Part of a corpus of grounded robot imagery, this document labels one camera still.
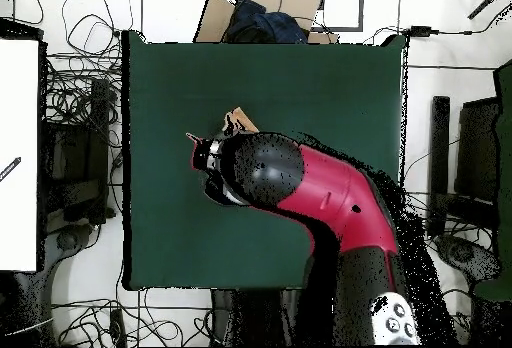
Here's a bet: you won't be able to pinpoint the orange-brown terry towel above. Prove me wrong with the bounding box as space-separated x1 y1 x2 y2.
222 106 260 138

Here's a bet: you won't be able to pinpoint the white flat panel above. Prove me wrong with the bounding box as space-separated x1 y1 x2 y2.
0 37 42 273

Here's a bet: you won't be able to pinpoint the black flat panel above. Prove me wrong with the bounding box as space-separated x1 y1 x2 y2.
455 96 502 206

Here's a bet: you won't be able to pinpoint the dark green table cloth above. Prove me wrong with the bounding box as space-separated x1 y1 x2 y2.
121 29 410 292

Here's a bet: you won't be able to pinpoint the black equipment stand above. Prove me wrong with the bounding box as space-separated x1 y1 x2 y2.
41 77 120 226

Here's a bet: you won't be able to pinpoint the brown cardboard box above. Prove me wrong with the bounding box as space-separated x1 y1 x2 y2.
193 0 340 45

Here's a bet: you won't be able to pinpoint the dark blue garment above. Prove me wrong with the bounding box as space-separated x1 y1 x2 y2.
222 0 310 45

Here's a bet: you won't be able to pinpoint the grey round base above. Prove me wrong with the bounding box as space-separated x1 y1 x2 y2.
43 222 96 270
434 234 502 284

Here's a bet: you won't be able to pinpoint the black tripod leg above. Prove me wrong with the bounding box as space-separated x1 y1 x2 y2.
466 0 512 22

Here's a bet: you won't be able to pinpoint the tangled black cables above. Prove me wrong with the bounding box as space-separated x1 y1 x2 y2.
50 286 214 348
400 190 496 346
42 0 136 126

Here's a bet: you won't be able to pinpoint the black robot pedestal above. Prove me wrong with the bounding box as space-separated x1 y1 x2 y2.
210 288 305 346

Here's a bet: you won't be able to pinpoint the black rectangular frame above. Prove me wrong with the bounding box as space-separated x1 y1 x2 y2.
305 0 366 34

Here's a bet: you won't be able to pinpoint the black upright post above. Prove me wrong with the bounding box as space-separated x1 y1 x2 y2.
426 95 452 238

